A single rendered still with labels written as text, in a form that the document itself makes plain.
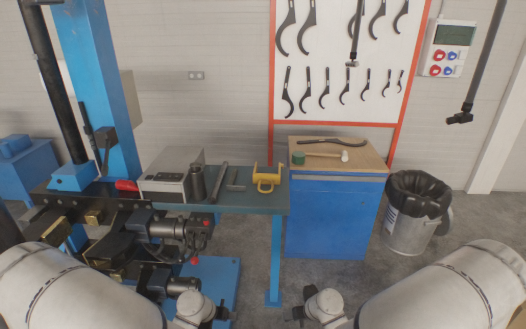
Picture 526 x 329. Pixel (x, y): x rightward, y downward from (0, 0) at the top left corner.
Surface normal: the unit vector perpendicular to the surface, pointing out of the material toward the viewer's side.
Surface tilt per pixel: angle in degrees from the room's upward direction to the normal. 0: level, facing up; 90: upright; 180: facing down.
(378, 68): 90
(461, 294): 14
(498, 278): 26
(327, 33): 90
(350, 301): 0
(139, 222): 0
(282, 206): 0
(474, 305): 35
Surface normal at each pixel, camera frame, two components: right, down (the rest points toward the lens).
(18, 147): -0.06, 0.49
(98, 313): 0.51, -0.58
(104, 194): 0.00, -0.87
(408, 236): -0.48, 0.47
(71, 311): 0.16, -0.60
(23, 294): -0.25, -0.40
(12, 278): -0.06, -0.73
